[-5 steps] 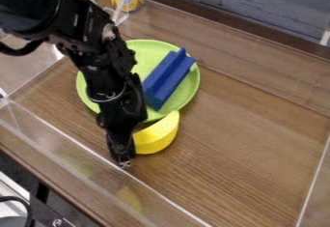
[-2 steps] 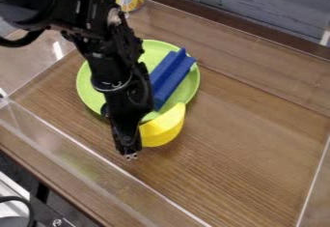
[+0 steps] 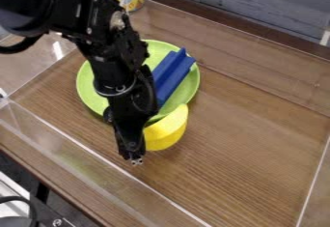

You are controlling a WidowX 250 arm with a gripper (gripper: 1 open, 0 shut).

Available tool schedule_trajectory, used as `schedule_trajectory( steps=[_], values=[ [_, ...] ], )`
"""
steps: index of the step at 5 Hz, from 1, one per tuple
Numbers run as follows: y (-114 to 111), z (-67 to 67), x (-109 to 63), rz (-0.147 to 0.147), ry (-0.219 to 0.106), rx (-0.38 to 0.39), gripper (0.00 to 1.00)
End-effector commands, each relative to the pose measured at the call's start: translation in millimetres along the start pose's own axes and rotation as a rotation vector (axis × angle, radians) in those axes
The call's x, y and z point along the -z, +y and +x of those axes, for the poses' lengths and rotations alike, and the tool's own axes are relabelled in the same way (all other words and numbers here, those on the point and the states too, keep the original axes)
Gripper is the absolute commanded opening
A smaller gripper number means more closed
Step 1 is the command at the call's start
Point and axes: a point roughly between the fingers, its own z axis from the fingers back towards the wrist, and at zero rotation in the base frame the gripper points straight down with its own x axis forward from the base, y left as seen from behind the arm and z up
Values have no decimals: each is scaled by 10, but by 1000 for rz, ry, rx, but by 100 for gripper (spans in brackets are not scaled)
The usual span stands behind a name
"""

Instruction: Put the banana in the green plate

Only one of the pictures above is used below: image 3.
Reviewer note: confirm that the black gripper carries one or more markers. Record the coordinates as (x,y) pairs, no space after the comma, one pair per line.
(132,104)

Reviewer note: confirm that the yellow toy banana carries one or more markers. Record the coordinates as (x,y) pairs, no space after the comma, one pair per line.
(165,132)

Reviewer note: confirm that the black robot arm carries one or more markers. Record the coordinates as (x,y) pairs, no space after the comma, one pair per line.
(97,26)

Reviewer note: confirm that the green round plate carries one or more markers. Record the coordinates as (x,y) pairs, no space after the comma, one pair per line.
(179,87)

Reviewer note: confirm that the blue plastic block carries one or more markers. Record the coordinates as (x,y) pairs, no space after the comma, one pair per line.
(169,73)

